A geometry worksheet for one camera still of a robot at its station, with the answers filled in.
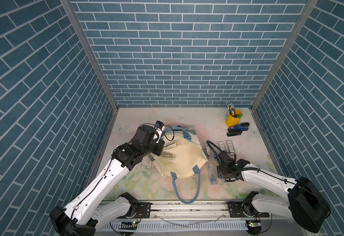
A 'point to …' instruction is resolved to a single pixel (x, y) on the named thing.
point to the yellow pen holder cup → (232, 121)
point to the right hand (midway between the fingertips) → (221, 172)
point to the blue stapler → (239, 127)
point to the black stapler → (232, 132)
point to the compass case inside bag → (171, 145)
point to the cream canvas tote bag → (183, 154)
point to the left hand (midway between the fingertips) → (166, 141)
